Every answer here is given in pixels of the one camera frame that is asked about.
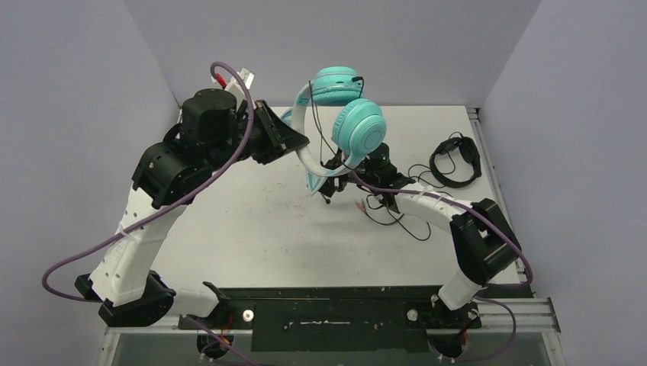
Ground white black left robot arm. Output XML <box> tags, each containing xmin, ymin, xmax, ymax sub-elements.
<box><xmin>75</xmin><ymin>69</ymin><xmax>307</xmax><ymax>328</ymax></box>

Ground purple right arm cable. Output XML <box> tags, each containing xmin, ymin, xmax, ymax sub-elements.
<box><xmin>351</xmin><ymin>172</ymin><xmax>534</xmax><ymax>364</ymax></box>

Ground black cable pink green plugs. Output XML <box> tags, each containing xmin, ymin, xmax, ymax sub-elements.
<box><xmin>356</xmin><ymin>194</ymin><xmax>432</xmax><ymax>242</ymax></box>

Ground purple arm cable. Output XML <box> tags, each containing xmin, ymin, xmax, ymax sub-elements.
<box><xmin>351</xmin><ymin>172</ymin><xmax>534</xmax><ymax>364</ymax></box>
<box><xmin>41</xmin><ymin>61</ymin><xmax>264</xmax><ymax>366</ymax></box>

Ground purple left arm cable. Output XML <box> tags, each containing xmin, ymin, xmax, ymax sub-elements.
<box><xmin>41</xmin><ymin>61</ymin><xmax>264</xmax><ymax>366</ymax></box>

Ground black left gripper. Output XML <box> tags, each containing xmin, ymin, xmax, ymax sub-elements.
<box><xmin>204</xmin><ymin>99</ymin><xmax>308</xmax><ymax>172</ymax></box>

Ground black over-ear headset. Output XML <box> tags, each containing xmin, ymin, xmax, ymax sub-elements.
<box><xmin>430</xmin><ymin>132</ymin><xmax>484</xmax><ymax>189</ymax></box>

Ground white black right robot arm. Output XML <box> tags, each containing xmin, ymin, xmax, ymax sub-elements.
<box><xmin>319</xmin><ymin>143</ymin><xmax>521</xmax><ymax>326</ymax></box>

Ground thin black earbud cable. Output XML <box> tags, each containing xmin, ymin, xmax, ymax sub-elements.
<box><xmin>307</xmin><ymin>75</ymin><xmax>366</xmax><ymax>204</ymax></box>

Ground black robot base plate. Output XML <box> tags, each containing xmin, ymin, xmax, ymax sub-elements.
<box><xmin>176</xmin><ymin>281</ymin><xmax>481</xmax><ymax>354</ymax></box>

